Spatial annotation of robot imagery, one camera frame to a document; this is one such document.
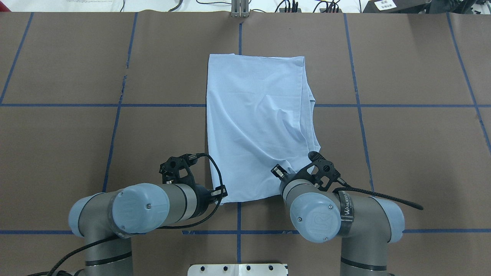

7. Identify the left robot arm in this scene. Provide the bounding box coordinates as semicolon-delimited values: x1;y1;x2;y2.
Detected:
68;183;227;276

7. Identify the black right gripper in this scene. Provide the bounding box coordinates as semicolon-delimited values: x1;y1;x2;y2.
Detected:
271;164;302;192

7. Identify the aluminium frame post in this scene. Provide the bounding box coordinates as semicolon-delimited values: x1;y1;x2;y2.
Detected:
231;0;250;18

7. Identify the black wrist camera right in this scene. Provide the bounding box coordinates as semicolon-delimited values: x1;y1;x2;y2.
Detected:
295;151;343;192

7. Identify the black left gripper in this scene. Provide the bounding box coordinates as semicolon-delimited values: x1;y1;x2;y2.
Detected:
194;184;228;217

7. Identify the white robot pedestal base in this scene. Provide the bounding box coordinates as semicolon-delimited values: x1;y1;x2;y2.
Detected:
187;263;289;276

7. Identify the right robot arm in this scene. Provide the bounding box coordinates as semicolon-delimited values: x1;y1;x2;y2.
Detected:
271;160;405;276

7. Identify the light blue t-shirt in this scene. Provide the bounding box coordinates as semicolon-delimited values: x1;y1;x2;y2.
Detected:
206;54;321;203

